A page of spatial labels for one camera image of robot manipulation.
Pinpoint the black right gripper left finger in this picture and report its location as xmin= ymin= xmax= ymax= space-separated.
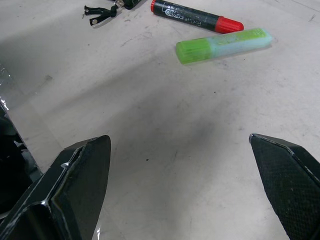
xmin=0 ymin=135 xmax=112 ymax=240

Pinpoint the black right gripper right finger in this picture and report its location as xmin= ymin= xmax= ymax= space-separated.
xmin=248 ymin=133 xmax=320 ymax=240

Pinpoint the green highlighter pen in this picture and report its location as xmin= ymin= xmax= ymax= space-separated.
xmin=175 ymin=27 xmax=273 ymax=66

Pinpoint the black marker with red cap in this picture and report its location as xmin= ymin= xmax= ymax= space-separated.
xmin=150 ymin=0 xmax=245 ymax=35

